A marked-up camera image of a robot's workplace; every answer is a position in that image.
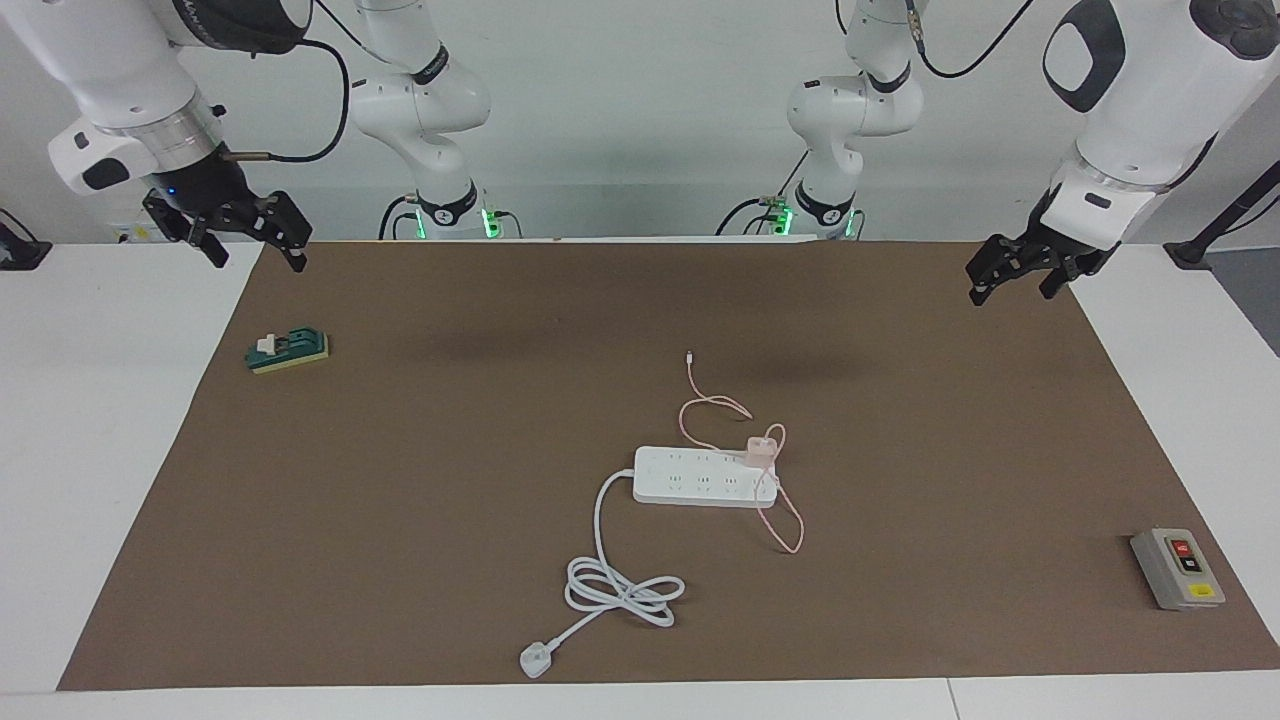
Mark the brown table mat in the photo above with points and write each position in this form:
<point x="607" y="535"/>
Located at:
<point x="400" y="580"/>

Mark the black clamp object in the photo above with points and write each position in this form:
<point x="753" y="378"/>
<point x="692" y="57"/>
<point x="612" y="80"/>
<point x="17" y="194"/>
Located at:
<point x="20" y="255"/>

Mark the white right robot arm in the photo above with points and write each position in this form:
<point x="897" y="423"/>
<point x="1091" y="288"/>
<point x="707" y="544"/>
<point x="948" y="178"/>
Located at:
<point x="120" y="60"/>

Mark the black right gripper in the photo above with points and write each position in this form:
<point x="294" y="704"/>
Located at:
<point x="215" y="200"/>

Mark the white power strip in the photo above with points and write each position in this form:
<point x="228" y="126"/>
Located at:
<point x="695" y="475"/>

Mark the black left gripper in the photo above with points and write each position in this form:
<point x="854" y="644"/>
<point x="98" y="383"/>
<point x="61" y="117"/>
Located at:
<point x="1055" y="245"/>

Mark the green knife switch block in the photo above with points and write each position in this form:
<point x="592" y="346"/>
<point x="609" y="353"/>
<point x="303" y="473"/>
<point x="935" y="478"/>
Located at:
<point x="290" y="350"/>

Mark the black stand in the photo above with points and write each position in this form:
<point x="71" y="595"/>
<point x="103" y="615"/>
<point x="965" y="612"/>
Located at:
<point x="1190" y="250"/>

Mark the white box with yellow labels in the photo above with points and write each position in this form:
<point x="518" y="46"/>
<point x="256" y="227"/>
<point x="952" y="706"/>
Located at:
<point x="135" y="234"/>

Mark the grey on-off switch box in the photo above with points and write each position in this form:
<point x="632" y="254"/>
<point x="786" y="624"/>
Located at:
<point x="1175" y="570"/>

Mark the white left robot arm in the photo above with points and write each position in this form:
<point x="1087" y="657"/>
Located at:
<point x="1150" y="80"/>

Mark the pink charger adapter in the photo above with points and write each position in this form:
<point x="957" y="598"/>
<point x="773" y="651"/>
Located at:
<point x="761" y="449"/>

